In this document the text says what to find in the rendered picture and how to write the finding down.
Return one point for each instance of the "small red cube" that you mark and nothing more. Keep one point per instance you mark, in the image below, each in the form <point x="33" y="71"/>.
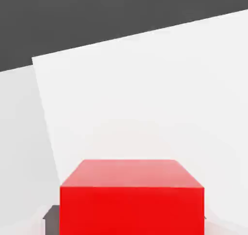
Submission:
<point x="131" y="209"/>

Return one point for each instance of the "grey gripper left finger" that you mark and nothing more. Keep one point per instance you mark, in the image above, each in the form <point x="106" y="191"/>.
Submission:
<point x="52" y="221"/>

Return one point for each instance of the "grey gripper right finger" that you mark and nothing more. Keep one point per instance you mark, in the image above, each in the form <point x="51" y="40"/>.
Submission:
<point x="208" y="227"/>

